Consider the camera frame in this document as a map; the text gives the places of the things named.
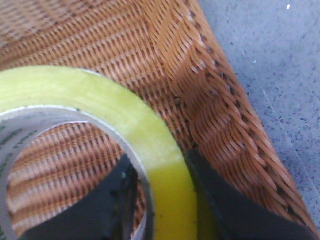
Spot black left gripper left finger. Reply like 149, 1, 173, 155
21, 154, 138, 240

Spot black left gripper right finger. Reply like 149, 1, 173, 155
186, 149, 317, 240

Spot yellow-green tape roll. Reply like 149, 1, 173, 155
0, 66, 198, 240

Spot brown wicker basket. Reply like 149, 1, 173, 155
0, 0, 320, 240

